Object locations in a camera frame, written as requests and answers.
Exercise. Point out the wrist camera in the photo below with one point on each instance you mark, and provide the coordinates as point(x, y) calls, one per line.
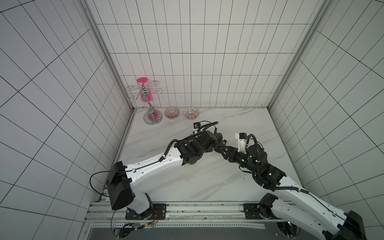
point(241, 140)
point(196, 125)

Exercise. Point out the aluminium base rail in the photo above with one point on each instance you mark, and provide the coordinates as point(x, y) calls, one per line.
point(180, 215)

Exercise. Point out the brown striped glass bowl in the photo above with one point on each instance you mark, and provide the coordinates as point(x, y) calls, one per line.
point(172, 113)

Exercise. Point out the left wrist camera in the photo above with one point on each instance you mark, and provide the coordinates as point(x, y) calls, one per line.
point(196, 125)

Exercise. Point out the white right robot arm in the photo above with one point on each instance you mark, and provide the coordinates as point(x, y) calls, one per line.
point(289, 201)

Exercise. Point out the chrome cup holder stand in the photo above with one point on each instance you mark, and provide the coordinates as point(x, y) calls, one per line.
point(152, 116)

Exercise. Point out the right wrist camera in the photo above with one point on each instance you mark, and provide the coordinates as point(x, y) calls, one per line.
point(241, 140)

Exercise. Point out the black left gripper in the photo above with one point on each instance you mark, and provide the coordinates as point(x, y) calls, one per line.
point(210, 150)

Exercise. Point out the pink plastic cup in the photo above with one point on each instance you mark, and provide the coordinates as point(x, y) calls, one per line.
point(145, 91)

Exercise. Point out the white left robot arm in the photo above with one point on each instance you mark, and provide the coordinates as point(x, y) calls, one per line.
point(123, 181)

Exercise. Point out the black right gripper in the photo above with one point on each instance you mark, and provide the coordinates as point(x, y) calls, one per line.
point(233, 153)

